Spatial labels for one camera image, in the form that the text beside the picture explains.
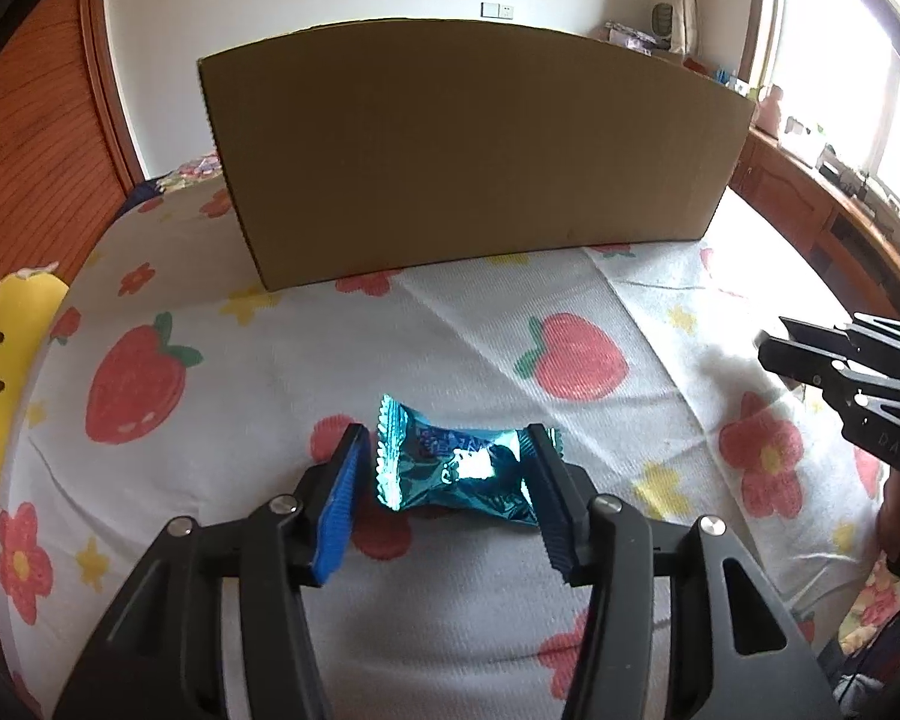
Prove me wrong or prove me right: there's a teal candy wrapper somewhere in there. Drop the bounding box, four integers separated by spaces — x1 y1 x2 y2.
374 395 562 527

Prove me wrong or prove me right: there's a wooden window cabinet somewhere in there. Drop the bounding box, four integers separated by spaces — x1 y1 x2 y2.
730 128 900 319

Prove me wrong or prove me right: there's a strawberry print white bedsheet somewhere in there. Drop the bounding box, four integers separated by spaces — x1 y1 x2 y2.
0 182 884 718

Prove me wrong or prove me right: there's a pink bottle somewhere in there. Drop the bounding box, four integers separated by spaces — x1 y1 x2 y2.
752 85 784 138

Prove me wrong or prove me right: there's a window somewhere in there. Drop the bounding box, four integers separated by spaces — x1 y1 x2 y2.
770 0 900 204

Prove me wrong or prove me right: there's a brown cardboard box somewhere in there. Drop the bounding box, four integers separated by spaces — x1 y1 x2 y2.
198 20 752 291

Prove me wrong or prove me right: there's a floral blanket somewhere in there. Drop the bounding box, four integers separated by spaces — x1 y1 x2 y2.
116 151 222 216

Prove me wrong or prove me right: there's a clutter on cabinet top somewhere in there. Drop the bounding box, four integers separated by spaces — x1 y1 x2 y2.
605 2 751 98

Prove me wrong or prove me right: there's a wooden louvered wardrobe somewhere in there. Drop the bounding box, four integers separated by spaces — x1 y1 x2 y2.
0 0 142 280

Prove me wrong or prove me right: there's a white wall switch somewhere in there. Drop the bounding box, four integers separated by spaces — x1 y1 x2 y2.
481 2 514 20

